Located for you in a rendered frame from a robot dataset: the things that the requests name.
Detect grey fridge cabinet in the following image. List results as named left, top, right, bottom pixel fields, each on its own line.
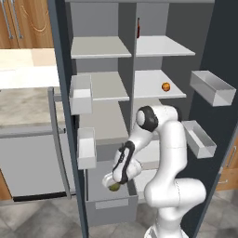
left=63, top=0, right=218, bottom=218

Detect white door bin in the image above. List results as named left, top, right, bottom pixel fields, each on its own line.
left=181, top=120, right=218, bottom=159
left=189, top=70, right=237, bottom=108
left=76, top=126, right=98, bottom=170
left=69, top=73, right=94, bottom=116

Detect green-brown potato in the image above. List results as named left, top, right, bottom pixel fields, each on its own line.
left=108, top=182, right=123, bottom=192

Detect grey dishwasher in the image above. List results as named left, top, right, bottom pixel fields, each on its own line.
left=0, top=125, right=77, bottom=206

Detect dark grey fridge door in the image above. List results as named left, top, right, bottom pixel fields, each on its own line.
left=47, top=0, right=91, bottom=238
left=180, top=0, right=238, bottom=238

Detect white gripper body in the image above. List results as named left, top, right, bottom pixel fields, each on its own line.
left=101, top=172, right=125, bottom=189

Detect grey freezer drawer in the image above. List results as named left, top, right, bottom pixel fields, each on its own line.
left=84, top=159, right=139, bottom=228

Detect orange peach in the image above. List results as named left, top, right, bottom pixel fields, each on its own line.
left=161, top=82, right=172, bottom=93

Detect white fridge shelf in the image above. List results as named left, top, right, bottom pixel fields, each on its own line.
left=70, top=35, right=133, bottom=60
left=135, top=34, right=196, bottom=58
left=89, top=71, right=130, bottom=102
left=134, top=69, right=187, bottom=100

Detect wooden wall cupboards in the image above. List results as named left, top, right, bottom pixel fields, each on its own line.
left=0, top=0, right=55, bottom=50

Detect wooden base cupboards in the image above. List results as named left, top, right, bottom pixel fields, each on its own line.
left=215, top=136, right=238, bottom=192

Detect grey fridge door handle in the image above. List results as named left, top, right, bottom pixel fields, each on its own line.
left=47, top=86, right=76, bottom=200

